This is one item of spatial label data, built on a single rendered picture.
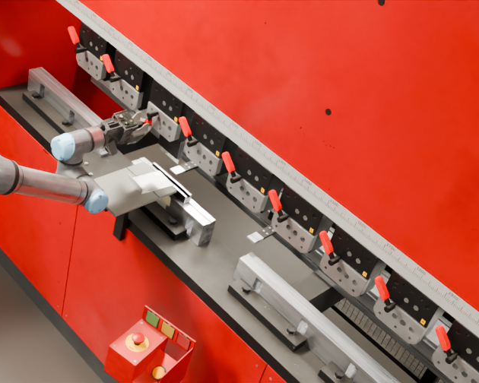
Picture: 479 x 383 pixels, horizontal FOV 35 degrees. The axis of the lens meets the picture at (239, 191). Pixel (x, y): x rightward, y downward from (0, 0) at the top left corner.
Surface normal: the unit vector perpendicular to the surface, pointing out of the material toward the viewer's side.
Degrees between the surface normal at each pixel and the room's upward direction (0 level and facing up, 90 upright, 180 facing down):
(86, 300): 90
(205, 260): 0
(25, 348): 0
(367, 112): 90
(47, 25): 90
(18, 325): 0
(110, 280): 90
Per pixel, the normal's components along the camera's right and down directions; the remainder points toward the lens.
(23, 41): 0.68, 0.57
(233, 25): -0.69, 0.30
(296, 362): 0.24, -0.76
